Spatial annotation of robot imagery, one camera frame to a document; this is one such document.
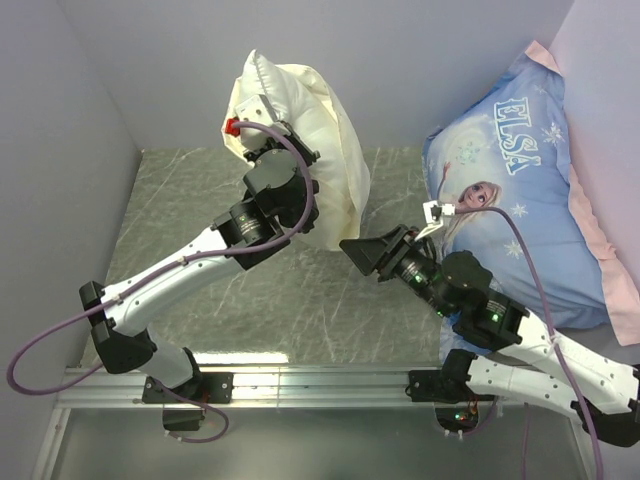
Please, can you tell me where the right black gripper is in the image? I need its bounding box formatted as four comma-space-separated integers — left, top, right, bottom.
336, 223, 449, 316

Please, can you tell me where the cream pillowcase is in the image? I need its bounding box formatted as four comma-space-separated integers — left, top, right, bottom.
226, 50, 370, 251

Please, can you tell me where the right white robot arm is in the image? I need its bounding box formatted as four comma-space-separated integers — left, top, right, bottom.
340, 225, 639, 447

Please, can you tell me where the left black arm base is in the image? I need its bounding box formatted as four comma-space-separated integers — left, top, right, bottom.
141, 372, 234, 436

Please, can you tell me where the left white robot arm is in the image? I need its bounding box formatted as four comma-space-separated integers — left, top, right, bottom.
80, 119, 320, 402

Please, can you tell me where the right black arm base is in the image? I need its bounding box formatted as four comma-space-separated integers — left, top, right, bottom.
404, 369, 498, 439

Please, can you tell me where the blue Elsa pillow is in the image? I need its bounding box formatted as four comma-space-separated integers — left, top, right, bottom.
422, 43, 639, 346

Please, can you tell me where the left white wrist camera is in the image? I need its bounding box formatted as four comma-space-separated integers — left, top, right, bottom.
221, 94, 289, 158

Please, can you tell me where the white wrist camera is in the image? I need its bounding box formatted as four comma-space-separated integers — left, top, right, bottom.
221, 94, 289, 158
414, 200, 456, 242

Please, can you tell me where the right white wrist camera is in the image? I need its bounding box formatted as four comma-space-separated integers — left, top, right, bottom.
414, 200, 456, 242

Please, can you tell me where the aluminium mounting rail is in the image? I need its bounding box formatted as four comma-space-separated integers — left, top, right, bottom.
54, 363, 506, 412

